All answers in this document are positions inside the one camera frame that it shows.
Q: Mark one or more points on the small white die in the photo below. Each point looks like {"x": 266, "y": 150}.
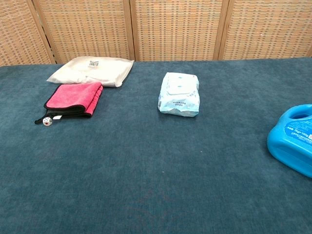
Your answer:
{"x": 47, "y": 121}

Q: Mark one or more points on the light blue wet wipes pack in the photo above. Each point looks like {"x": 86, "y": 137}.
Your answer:
{"x": 179, "y": 95}

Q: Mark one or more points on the teal fabric table cover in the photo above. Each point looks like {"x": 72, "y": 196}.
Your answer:
{"x": 146, "y": 158}

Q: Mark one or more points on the white plastic package with label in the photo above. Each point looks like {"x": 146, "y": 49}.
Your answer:
{"x": 92, "y": 72}

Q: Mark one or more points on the pink black-edged folded towel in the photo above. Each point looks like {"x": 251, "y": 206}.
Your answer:
{"x": 73, "y": 97}

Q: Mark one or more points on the woven rattan folding screen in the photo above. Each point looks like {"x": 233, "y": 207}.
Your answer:
{"x": 175, "y": 29}

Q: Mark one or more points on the blue plastic detergent jug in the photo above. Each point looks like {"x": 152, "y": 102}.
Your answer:
{"x": 292, "y": 143}

